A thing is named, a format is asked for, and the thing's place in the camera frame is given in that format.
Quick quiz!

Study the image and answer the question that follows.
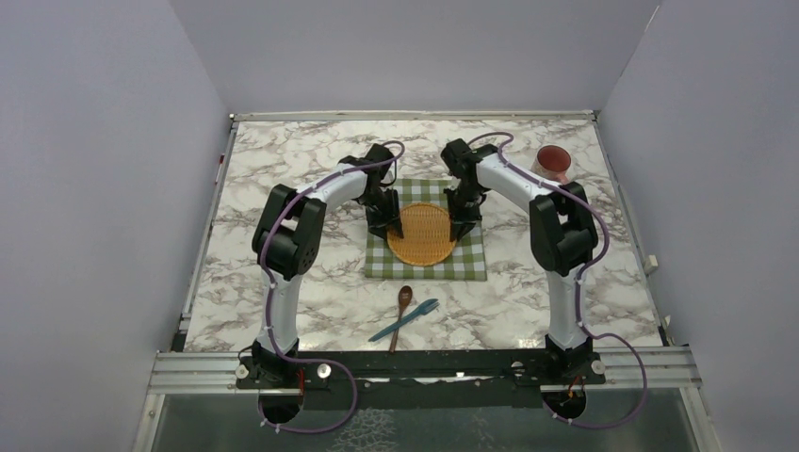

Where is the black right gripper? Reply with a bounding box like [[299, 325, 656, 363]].
[[440, 184, 482, 241]]

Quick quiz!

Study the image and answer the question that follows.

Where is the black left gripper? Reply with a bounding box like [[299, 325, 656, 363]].
[[358, 187, 405, 242]]

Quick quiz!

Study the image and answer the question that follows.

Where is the orange woven plate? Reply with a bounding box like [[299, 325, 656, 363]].
[[386, 202, 456, 266]]

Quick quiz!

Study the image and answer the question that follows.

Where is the green white checkered cloth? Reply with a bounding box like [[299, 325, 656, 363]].
[[364, 178, 487, 282]]

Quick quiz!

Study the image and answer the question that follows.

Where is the pink ceramic mug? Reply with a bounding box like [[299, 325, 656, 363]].
[[531, 145, 572, 185]]

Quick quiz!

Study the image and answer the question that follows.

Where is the blue handled utensil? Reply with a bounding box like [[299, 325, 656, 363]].
[[368, 299, 439, 342]]

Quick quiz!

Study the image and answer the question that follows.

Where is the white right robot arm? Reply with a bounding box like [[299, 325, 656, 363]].
[[441, 139, 598, 383]]

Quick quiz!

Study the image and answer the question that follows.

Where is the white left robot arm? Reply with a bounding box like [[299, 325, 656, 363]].
[[252, 140, 405, 387]]

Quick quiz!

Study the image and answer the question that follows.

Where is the aluminium mounting rail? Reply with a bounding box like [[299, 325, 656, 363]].
[[147, 347, 703, 396]]

